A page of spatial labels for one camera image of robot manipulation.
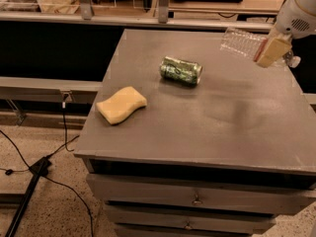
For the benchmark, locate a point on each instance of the yellow sponge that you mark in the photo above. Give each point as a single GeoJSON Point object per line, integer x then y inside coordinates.
{"type": "Point", "coordinates": [121, 105]}

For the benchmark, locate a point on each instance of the grey drawer cabinet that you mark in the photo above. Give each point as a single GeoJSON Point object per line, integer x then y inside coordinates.
{"type": "Point", "coordinates": [243, 139]}

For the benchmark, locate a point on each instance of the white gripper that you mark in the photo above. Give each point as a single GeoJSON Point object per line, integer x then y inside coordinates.
{"type": "Point", "coordinates": [293, 23]}

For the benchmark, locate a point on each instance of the grey metal rail frame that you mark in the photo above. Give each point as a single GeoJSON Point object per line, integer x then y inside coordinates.
{"type": "Point", "coordinates": [163, 15]}

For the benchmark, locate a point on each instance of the top drawer metal handle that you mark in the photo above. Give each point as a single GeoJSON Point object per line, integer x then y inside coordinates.
{"type": "Point", "coordinates": [196, 201]}

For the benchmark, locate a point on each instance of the drawer metal handle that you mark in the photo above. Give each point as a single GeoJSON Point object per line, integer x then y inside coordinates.
{"type": "Point", "coordinates": [188, 225]}
{"type": "Point", "coordinates": [196, 201]}

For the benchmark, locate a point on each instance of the clear plastic water bottle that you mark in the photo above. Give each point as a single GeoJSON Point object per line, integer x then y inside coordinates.
{"type": "Point", "coordinates": [250, 45]}

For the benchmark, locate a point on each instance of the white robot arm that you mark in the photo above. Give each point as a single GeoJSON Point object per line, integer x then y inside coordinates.
{"type": "Point", "coordinates": [296, 20]}

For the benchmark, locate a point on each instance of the crushed green soda can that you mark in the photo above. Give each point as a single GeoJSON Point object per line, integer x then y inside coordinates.
{"type": "Point", "coordinates": [180, 70]}

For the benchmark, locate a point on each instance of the black floor stand bar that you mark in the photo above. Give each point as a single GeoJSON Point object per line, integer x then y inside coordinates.
{"type": "Point", "coordinates": [39, 169]}

